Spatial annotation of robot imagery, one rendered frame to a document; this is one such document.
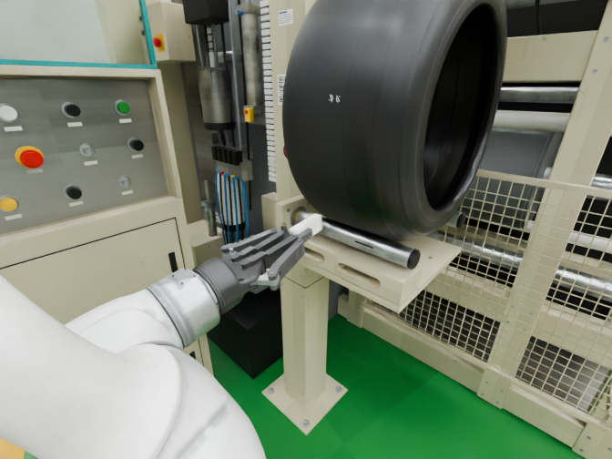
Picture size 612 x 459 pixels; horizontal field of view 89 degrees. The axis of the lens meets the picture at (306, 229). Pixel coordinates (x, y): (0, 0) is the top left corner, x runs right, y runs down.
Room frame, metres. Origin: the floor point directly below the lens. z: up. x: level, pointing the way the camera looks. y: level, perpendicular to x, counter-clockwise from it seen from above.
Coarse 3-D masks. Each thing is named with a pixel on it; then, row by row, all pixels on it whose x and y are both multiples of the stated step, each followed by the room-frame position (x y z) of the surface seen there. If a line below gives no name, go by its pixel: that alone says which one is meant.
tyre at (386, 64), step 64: (320, 0) 0.69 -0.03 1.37; (384, 0) 0.57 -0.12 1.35; (448, 0) 0.55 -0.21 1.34; (320, 64) 0.59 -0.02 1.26; (384, 64) 0.51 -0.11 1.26; (448, 64) 0.94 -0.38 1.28; (320, 128) 0.57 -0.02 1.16; (384, 128) 0.50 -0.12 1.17; (448, 128) 0.94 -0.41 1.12; (320, 192) 0.61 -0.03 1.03; (384, 192) 0.51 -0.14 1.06; (448, 192) 0.82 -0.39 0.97
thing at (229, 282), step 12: (204, 264) 0.36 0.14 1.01; (216, 264) 0.36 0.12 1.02; (228, 264) 0.39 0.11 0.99; (204, 276) 0.34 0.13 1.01; (216, 276) 0.34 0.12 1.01; (228, 276) 0.35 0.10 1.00; (240, 276) 0.36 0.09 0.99; (252, 276) 0.36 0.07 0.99; (216, 288) 0.33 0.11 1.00; (228, 288) 0.34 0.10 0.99; (240, 288) 0.35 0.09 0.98; (252, 288) 0.36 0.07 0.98; (228, 300) 0.33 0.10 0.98; (240, 300) 0.35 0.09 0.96
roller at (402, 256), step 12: (300, 216) 0.77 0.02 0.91; (324, 228) 0.71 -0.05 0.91; (336, 228) 0.69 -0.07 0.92; (348, 228) 0.68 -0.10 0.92; (348, 240) 0.66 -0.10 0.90; (360, 240) 0.64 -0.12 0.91; (372, 240) 0.62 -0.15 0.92; (384, 240) 0.61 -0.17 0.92; (372, 252) 0.61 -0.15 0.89; (384, 252) 0.59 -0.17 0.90; (396, 252) 0.58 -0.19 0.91; (408, 252) 0.56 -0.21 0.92; (408, 264) 0.55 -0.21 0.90
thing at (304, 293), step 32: (288, 0) 0.90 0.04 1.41; (288, 32) 0.90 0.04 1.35; (288, 192) 0.91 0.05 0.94; (288, 288) 0.92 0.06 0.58; (320, 288) 0.91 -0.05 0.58; (288, 320) 0.92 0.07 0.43; (320, 320) 0.92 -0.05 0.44; (288, 352) 0.92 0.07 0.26; (320, 352) 0.92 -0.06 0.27; (288, 384) 0.93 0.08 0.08; (320, 384) 0.92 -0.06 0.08
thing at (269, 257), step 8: (288, 240) 0.44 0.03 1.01; (272, 248) 0.43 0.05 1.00; (280, 248) 0.43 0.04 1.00; (288, 248) 0.44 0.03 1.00; (256, 256) 0.40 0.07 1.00; (264, 256) 0.40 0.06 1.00; (272, 256) 0.41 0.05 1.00; (240, 264) 0.38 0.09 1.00; (248, 264) 0.38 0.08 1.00; (264, 264) 0.40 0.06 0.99; (264, 272) 0.40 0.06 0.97
